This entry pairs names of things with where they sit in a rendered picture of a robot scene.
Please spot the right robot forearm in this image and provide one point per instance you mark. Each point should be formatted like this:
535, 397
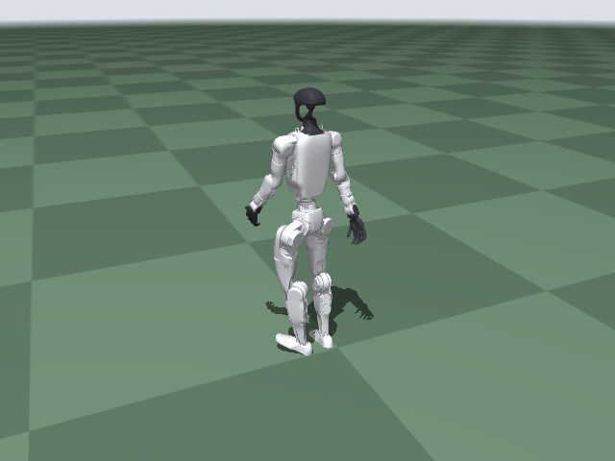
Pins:
347, 198

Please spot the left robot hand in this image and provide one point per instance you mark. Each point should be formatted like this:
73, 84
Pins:
253, 216

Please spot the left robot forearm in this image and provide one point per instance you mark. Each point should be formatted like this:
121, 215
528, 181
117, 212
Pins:
265, 192

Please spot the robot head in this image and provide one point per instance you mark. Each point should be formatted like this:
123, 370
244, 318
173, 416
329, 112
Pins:
309, 97

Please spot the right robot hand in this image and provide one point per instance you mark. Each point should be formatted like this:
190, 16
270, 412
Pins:
356, 226

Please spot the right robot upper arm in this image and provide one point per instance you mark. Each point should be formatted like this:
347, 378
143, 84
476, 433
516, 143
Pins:
338, 173

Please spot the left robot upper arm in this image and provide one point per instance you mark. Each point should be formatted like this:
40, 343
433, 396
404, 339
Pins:
283, 147

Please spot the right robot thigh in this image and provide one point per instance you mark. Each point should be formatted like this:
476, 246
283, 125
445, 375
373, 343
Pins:
317, 245

